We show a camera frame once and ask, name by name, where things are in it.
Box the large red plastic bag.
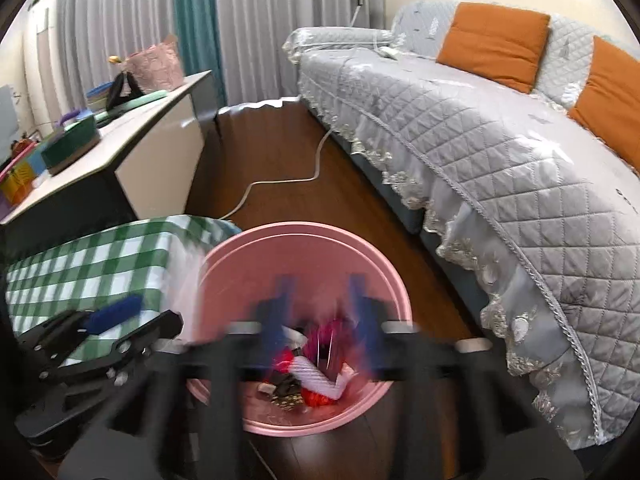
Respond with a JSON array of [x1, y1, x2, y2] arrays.
[[273, 320, 355, 408]]

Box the pink plastic trash bin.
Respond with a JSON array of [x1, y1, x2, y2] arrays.
[[188, 222, 412, 438]]

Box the green white checkered tablecloth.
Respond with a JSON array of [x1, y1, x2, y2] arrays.
[[6, 214, 241, 365]]

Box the brown patterned snack wrapper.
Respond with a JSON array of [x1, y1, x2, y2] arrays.
[[257, 374, 304, 411]]

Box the colourful plastic storage basket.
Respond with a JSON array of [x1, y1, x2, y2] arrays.
[[1, 132, 61, 211]]

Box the white coffee table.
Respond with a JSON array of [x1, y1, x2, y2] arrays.
[[0, 69, 222, 256]]

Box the dark green round bowl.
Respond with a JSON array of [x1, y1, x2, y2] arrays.
[[41, 114, 101, 176]]

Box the grey quilted sofa cover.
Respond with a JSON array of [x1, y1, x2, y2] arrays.
[[283, 1, 639, 450]]

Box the covered television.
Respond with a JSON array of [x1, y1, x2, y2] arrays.
[[0, 84, 21, 160]]

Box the stacked coloured bowls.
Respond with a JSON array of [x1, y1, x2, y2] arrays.
[[86, 82, 112, 114]]

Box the black round object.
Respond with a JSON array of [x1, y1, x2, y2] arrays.
[[105, 70, 144, 112]]

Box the green flat tray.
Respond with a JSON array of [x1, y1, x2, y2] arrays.
[[94, 90, 168, 128]]

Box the pink quilted basket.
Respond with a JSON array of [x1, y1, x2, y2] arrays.
[[124, 35, 184, 92]]

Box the white floor air conditioner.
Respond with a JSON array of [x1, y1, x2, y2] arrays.
[[23, 0, 70, 138]]

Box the orange cushion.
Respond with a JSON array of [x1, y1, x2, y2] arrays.
[[436, 2, 551, 94], [568, 36, 640, 170]]

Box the teal curtain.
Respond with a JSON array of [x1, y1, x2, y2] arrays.
[[174, 0, 228, 106]]

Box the white power cable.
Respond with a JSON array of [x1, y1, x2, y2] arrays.
[[218, 6, 402, 221]]

